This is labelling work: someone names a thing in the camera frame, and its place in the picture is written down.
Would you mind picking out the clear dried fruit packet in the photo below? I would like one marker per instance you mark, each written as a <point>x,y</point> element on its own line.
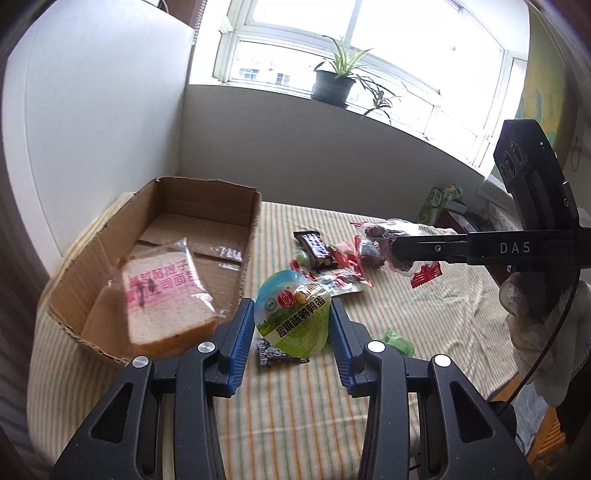
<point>369,249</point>

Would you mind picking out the red white candy wrapper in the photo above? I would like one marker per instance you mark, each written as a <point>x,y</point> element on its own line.
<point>425,275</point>

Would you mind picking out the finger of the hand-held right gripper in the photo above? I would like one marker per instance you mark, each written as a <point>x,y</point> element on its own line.
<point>434,249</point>

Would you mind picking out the person's right hand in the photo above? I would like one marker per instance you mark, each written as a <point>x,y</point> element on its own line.
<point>531,337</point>

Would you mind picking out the green quail egg packet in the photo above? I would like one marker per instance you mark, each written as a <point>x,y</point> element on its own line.
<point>295,318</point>

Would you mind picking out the red white snack packet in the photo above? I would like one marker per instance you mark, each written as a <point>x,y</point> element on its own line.
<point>344,279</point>

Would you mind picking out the small trailing plant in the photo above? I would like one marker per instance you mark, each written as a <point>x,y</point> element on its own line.
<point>381,99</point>

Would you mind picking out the potted spider plant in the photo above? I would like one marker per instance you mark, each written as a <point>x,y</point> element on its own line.
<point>330,87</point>

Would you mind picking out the dark chocolate bar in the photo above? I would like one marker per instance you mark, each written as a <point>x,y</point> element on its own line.
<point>316,247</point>

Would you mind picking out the small green round candy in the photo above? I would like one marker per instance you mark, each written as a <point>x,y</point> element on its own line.
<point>302,256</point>

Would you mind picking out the black patterned snack packet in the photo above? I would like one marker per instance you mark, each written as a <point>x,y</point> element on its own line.
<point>270,359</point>

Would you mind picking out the window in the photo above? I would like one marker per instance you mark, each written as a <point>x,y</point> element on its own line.
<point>415,60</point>

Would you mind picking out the white lace cloth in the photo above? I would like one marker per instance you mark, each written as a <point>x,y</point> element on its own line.
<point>501,194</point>

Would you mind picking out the wall map poster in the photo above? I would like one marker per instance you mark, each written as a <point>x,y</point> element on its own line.
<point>547,78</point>

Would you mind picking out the cardboard box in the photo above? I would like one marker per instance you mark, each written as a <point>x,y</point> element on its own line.
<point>87,286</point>

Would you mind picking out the green carton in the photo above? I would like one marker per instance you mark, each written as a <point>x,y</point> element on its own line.
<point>434,203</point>

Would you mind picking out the wrapped sliced bread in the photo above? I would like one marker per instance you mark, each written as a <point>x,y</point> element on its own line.
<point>161,304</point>

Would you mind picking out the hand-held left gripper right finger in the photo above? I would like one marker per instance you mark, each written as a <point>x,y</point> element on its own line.
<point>340,344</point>

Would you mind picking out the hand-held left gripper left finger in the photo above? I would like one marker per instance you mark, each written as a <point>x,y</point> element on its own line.
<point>240,341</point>

